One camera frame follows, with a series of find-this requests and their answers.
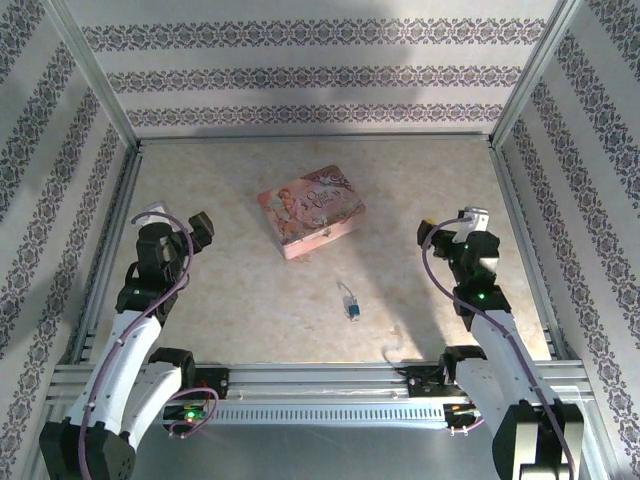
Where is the pink illustrated tin box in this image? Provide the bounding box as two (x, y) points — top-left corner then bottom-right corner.
(256, 164), (368, 262)

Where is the right controller board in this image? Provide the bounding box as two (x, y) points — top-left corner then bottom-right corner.
(443, 402), (484, 427)

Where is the left controller board green light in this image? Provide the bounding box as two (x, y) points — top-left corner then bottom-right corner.
(162, 404), (207, 427)

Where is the grey metal sheet panel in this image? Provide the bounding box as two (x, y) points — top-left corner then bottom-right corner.
(129, 422), (501, 480)

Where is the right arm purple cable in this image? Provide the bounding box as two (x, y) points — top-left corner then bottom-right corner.
(421, 215), (577, 480)

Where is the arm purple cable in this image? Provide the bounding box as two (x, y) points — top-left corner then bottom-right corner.
(79, 210), (221, 480)
(421, 215), (577, 480)

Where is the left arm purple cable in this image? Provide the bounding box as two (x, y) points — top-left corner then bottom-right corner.
(79, 210), (221, 480)

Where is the aluminium side frame rail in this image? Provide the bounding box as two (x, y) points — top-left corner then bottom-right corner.
(488, 142), (571, 362)
(69, 142), (146, 365)

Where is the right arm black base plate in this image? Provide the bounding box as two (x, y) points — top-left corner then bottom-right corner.
(405, 366), (464, 401)

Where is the aluminium rear frame rail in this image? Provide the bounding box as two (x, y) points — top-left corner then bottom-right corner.
(135, 131), (496, 148)

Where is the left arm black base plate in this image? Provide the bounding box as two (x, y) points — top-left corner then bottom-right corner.
(187, 366), (232, 401)

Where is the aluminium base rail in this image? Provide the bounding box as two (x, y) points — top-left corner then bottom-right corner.
(47, 362), (594, 404)

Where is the aluminium frame post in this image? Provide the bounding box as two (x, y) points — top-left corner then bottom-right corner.
(42, 0), (142, 149)
(489, 0), (586, 149)

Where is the slotted grey cable duct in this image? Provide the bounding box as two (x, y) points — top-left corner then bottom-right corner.
(159, 402), (454, 427)

